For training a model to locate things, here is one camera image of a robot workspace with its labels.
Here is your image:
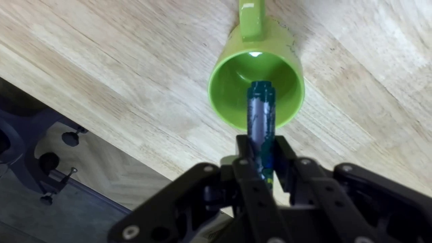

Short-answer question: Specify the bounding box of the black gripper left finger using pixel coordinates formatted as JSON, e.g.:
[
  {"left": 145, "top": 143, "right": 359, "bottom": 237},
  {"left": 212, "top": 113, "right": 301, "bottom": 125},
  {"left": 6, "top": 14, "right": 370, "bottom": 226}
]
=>
[{"left": 107, "top": 133, "right": 291, "bottom": 243}]

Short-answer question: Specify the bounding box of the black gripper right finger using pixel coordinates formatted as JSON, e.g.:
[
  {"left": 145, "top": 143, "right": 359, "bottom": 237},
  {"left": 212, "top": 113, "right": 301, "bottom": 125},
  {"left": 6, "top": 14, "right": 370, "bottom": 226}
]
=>
[{"left": 274, "top": 133, "right": 432, "bottom": 243}]

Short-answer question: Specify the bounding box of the green marker pen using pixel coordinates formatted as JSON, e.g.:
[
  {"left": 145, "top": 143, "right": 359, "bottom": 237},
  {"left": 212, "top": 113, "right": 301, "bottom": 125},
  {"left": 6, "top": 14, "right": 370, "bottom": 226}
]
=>
[{"left": 246, "top": 79, "right": 277, "bottom": 186}]

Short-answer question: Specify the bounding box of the yellow-green mug cup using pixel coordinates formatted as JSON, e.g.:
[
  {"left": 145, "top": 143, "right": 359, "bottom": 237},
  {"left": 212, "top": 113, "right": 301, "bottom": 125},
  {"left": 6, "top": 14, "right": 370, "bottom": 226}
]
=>
[{"left": 207, "top": 0, "right": 307, "bottom": 132}]

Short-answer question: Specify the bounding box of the black floor stand foot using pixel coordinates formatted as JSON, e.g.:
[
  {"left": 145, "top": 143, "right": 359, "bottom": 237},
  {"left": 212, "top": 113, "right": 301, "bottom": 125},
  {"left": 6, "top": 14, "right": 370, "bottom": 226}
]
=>
[{"left": 0, "top": 76, "right": 133, "bottom": 218}]

